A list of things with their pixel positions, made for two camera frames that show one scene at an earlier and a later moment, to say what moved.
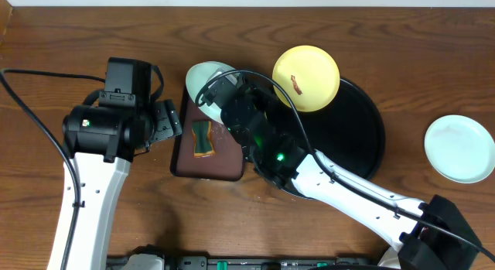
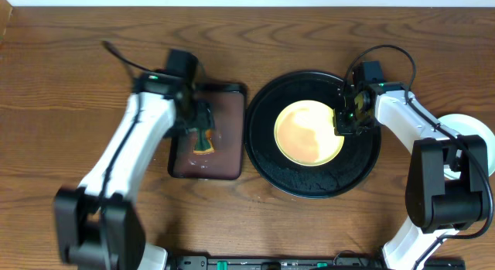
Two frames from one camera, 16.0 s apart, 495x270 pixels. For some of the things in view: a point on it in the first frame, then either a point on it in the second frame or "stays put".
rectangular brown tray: x=227 y=163 stays put
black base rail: x=157 y=258 stays put
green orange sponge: x=204 y=145 stays put
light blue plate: x=197 y=76 -> x=468 y=124
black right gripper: x=254 y=91 -> x=340 y=125
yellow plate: x=308 y=76 -> x=304 y=134
